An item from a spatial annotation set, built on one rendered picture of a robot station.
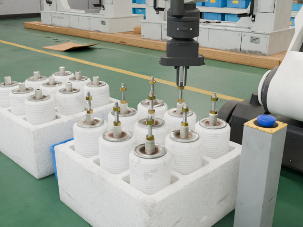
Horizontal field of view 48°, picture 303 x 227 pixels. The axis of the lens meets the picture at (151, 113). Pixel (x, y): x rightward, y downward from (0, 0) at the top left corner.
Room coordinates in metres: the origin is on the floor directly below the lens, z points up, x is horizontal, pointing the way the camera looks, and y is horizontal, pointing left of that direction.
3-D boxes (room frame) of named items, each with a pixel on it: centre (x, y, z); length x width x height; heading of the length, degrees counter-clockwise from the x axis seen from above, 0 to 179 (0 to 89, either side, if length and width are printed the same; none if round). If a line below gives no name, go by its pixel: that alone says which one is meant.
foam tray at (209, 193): (0.86, 0.00, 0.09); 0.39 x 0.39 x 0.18; 44
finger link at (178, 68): (0.94, -0.07, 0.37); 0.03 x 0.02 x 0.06; 1
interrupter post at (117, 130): (0.78, 0.09, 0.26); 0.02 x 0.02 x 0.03
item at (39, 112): (1.09, 0.38, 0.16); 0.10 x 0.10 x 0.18
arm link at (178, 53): (0.94, -0.08, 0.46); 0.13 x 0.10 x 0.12; 91
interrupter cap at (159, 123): (0.86, 0.00, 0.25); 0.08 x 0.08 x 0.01
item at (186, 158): (0.78, -0.08, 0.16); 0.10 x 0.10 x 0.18
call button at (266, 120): (0.70, -0.26, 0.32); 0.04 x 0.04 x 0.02
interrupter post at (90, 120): (0.86, 0.17, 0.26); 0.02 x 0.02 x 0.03
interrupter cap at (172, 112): (0.94, -0.09, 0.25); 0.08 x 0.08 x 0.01
